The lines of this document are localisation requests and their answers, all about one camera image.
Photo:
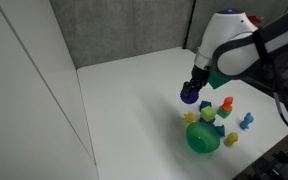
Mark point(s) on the red object behind arm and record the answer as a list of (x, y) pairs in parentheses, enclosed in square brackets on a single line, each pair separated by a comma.
[(259, 20)]

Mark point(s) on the dark blue cube block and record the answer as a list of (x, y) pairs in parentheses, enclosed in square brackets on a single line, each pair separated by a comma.
[(206, 121)]

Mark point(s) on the teal animal toy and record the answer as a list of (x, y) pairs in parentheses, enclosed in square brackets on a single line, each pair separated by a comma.
[(221, 130)]

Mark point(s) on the black equipment frame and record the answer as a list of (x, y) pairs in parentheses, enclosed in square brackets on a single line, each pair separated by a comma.
[(277, 160)]

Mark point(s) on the dark blue pentagon block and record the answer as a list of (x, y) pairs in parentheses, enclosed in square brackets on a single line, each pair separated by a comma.
[(204, 104)]

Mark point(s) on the yellow animal toy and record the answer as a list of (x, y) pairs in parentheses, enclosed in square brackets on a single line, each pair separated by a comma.
[(231, 139)]

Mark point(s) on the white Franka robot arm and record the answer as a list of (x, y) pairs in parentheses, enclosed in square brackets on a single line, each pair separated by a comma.
[(230, 43)]

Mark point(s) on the yellow spiky star toy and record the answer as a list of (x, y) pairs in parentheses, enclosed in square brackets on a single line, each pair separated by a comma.
[(189, 117)]

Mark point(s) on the light blue animal toy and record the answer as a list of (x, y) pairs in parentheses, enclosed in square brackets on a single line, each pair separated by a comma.
[(246, 120)]

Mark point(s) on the lime green cube block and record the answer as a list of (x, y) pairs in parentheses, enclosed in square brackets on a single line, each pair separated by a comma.
[(208, 113)]

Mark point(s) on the dark blue spiky ball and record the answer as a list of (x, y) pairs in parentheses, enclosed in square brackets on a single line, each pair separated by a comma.
[(188, 97)]

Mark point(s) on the black vertical pole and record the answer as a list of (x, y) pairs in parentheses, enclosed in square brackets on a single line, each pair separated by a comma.
[(189, 24)]

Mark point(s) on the orange animal toy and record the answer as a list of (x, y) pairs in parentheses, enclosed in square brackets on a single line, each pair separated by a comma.
[(227, 103)]

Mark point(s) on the green plastic bowl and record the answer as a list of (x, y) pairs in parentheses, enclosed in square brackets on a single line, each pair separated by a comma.
[(202, 137)]

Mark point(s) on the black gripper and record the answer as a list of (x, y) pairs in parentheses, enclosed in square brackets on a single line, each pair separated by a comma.
[(199, 77)]

